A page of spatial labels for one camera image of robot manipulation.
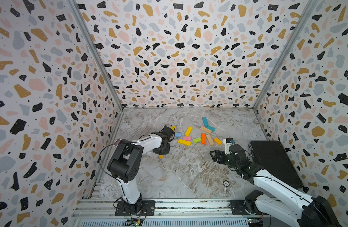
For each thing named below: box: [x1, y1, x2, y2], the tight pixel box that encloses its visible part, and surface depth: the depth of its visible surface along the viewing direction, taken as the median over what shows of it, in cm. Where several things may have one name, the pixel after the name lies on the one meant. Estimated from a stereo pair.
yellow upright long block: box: [184, 126, 193, 137], surface depth 108 cm
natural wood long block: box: [206, 133, 215, 146], surface depth 103 cm
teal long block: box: [202, 116, 209, 127], surface depth 115 cm
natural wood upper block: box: [200, 125, 213, 134], surface depth 108 cm
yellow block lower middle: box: [177, 138, 192, 147], surface depth 102 cm
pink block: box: [182, 136, 192, 141], surface depth 103 cm
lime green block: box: [192, 137, 202, 144], surface depth 102 cm
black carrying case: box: [248, 140, 304, 189], surface depth 89 cm
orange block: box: [200, 132, 207, 145], surface depth 103 cm
